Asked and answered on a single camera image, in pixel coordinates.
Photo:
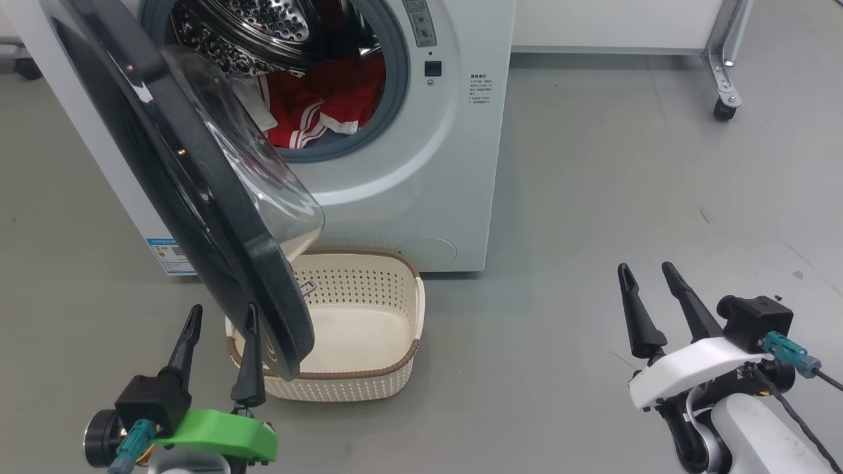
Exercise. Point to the grey rubber door gasket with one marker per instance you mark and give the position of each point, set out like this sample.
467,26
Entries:
395,85

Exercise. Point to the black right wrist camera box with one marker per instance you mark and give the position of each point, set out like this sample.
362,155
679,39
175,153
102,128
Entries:
757,322

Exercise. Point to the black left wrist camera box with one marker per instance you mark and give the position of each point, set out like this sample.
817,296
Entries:
155,401

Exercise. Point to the blue energy label sticker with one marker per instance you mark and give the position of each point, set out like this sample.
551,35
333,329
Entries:
170,258

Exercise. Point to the black caster wheel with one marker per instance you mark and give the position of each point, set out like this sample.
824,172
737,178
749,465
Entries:
724,110

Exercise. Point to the grey warning sticker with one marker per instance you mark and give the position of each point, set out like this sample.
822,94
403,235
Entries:
421,23

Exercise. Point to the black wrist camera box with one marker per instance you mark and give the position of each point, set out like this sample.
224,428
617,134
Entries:
155,401
757,322

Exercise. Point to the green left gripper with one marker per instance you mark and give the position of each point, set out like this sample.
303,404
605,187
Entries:
224,434

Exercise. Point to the red and white garment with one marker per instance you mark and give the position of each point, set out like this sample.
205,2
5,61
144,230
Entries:
329,99

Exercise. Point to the black round washer door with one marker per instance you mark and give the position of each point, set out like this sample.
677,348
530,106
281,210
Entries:
217,230

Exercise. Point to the white front-load washing machine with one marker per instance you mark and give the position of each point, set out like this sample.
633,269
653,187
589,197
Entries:
408,197

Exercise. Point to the dark wheeled stand base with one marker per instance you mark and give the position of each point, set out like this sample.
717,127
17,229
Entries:
26,66

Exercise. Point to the black door lock latch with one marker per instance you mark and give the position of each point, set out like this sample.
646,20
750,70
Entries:
433,68

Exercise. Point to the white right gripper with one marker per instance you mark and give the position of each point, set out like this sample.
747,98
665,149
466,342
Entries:
691,368

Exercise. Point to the steel perforated washer drum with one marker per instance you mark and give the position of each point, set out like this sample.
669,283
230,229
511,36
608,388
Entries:
263,29

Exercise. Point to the cream perforated laundry basket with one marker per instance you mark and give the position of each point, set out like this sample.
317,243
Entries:
369,329

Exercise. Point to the white partition panel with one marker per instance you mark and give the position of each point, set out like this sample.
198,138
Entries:
612,23

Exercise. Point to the silver metal bracket leg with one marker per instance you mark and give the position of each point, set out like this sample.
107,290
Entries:
723,52

